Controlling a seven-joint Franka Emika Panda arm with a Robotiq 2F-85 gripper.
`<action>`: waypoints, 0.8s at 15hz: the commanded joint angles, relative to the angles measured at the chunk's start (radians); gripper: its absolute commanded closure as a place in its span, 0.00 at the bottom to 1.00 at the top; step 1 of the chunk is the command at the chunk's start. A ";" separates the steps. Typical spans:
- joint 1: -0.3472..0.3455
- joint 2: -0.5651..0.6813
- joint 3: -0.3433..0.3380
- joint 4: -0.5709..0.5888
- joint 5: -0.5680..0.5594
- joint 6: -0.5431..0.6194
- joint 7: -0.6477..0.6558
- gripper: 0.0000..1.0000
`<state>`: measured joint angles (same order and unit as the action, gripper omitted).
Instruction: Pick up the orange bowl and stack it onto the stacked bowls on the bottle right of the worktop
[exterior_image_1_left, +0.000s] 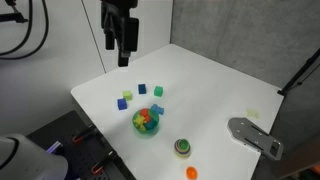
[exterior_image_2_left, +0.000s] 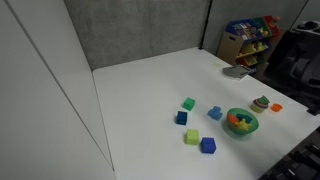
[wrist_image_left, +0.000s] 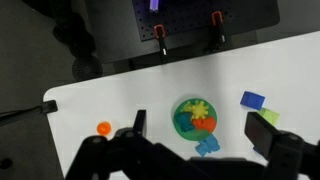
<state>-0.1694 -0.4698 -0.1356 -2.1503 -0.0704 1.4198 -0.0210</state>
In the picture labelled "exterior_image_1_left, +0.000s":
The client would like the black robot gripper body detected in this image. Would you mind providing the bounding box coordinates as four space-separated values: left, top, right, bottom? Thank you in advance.
100 0 140 53

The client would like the small orange plastic bowl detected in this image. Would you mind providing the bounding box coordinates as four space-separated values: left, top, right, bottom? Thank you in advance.
185 166 199 180

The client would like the green bowl of toy blocks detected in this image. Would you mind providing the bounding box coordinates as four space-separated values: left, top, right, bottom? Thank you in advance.
132 107 161 136

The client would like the stack of multicoloured bowls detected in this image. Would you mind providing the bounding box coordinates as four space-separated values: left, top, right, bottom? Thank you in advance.
173 138 193 159

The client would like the dark blue cube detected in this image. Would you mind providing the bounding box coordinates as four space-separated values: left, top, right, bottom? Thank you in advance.
116 97 128 111
137 83 148 95

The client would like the light green cube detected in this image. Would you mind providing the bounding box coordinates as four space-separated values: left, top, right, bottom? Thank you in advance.
122 90 134 102

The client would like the light blue toy brick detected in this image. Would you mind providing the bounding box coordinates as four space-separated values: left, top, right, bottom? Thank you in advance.
150 103 165 116

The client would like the black clamp with red tip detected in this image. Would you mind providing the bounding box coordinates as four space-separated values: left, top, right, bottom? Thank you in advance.
71 123 98 144
91 150 118 176

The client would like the black perforated base board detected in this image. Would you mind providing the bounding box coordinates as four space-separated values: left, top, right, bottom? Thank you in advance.
25 110 137 180

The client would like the grey metal mounting plate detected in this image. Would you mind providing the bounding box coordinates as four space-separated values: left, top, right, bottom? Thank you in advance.
227 116 285 162

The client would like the black tripod pole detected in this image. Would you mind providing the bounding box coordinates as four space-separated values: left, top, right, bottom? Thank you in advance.
277 47 320 98

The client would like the black cable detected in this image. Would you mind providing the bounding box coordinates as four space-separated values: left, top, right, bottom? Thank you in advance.
0 0 34 57
0 0 50 61

